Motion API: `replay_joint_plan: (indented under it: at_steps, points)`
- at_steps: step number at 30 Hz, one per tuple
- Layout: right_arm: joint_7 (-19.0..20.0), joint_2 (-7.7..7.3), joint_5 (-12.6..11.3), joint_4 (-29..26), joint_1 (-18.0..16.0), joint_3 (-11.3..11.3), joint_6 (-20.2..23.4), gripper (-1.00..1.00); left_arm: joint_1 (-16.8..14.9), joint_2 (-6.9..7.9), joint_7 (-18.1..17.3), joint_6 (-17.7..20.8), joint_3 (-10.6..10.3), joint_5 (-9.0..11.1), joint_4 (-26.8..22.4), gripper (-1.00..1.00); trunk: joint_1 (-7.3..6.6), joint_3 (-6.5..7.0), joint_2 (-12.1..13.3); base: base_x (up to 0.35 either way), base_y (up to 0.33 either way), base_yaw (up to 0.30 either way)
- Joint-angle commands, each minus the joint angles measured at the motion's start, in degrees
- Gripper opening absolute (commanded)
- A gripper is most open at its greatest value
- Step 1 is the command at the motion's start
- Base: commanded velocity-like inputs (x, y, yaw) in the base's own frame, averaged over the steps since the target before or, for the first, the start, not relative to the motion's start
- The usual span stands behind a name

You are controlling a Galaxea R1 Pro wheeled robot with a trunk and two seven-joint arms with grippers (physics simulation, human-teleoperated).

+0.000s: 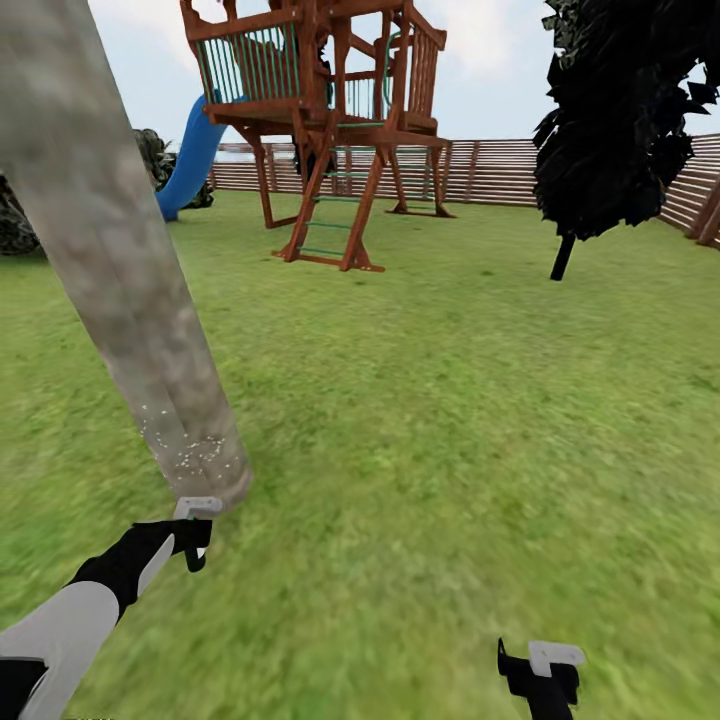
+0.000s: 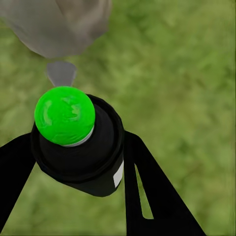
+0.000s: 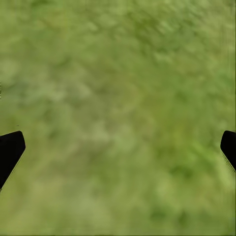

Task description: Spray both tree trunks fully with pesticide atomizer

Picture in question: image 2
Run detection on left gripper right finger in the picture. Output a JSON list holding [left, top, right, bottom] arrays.
[[123, 131, 206, 236]]

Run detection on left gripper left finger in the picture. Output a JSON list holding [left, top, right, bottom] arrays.
[[0, 133, 36, 234]]

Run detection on pesticide atomizer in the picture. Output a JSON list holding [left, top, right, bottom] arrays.
[[30, 61, 125, 197]]

